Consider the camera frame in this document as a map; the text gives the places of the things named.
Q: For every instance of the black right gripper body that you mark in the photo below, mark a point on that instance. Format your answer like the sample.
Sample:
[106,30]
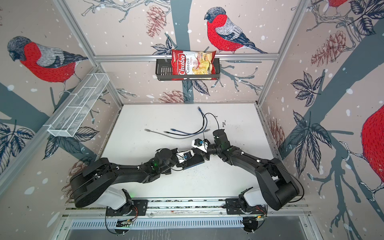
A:
[212,149]

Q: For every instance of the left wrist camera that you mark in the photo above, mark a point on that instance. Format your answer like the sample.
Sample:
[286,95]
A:
[187,155]

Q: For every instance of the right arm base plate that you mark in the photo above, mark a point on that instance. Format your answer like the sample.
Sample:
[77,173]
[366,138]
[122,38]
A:
[240,207]

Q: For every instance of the red cassava chips bag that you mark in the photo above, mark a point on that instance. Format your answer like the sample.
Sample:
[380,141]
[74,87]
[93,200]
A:
[188,63]

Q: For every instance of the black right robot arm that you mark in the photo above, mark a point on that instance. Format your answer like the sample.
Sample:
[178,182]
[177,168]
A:
[277,185]

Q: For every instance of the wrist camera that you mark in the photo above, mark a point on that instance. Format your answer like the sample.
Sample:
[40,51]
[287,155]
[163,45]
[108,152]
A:
[201,144]
[187,155]

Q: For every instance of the white wire mesh shelf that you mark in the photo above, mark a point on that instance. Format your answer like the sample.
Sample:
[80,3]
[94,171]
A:
[72,116]

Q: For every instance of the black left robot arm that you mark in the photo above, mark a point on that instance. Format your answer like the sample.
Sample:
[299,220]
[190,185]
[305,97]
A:
[90,183]

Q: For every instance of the black network switch box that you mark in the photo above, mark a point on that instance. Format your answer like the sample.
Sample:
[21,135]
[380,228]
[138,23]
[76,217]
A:
[192,162]

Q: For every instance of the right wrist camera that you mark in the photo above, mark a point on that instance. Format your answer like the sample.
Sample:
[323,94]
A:
[201,144]

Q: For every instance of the black wall basket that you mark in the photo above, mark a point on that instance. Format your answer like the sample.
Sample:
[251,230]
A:
[164,72]

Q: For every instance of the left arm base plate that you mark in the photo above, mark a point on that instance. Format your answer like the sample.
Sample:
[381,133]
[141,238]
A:
[135,208]

